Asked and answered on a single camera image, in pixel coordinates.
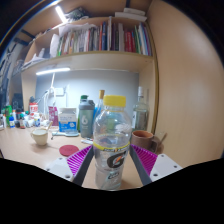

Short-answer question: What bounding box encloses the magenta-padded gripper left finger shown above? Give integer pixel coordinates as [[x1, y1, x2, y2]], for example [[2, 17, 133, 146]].
[[44, 144, 95, 187]]

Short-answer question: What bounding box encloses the white ceiling light tube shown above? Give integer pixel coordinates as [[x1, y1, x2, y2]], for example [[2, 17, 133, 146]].
[[54, 4, 68, 24]]

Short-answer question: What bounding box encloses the clear glass bottle gold cap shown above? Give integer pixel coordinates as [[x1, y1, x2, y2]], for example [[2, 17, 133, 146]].
[[94, 89, 106, 118]]

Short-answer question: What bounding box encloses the small white jar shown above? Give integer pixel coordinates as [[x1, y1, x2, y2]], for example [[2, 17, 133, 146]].
[[33, 114, 42, 128]]

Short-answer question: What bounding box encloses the brown clay mug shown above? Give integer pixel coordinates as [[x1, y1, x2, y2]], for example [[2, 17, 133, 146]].
[[130, 129, 159, 153]]

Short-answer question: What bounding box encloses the white under-shelf light bar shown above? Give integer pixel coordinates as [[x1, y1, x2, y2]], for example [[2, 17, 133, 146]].
[[35, 67, 72, 76]]

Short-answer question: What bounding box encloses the flat round red coaster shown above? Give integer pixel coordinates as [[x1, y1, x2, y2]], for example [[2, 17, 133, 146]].
[[58, 144, 80, 157]]

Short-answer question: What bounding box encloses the blue and white carton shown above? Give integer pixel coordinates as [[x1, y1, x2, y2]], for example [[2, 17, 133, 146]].
[[58, 107, 78, 134]]

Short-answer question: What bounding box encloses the small blue and white bottle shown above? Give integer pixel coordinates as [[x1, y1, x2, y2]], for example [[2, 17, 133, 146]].
[[8, 114, 17, 129]]

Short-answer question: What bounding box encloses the magenta paper pack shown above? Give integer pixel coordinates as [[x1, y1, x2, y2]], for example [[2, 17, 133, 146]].
[[48, 105, 60, 127]]

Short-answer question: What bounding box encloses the green plastic container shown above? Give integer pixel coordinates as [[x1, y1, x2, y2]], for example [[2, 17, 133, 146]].
[[3, 105, 13, 127]]

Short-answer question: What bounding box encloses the clear yellow-capped drink bottle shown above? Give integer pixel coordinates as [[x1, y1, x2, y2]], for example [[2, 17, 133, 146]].
[[92, 94, 133, 191]]

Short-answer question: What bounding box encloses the white wall power strip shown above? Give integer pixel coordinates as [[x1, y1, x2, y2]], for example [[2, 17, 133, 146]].
[[49, 87, 66, 97]]

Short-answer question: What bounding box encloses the cream ceramic cup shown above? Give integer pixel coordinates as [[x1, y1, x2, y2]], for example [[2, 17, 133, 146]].
[[30, 128, 50, 146]]

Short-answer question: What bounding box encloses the grey shaker bottle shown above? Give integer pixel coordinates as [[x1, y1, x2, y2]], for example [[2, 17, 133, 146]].
[[77, 98, 96, 138]]

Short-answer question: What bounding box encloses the red and white canister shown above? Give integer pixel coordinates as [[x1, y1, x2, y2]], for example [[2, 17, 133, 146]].
[[28, 102, 39, 119]]

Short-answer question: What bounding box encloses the green plastic bottle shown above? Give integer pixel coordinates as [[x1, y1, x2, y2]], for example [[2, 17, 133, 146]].
[[78, 94, 90, 103]]

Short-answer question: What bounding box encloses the clear glass bottle white cap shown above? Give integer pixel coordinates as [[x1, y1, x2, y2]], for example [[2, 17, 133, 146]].
[[132, 86, 150, 132]]

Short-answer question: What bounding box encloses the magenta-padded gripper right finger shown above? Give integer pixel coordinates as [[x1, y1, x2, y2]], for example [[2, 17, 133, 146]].
[[129, 143, 183, 187]]

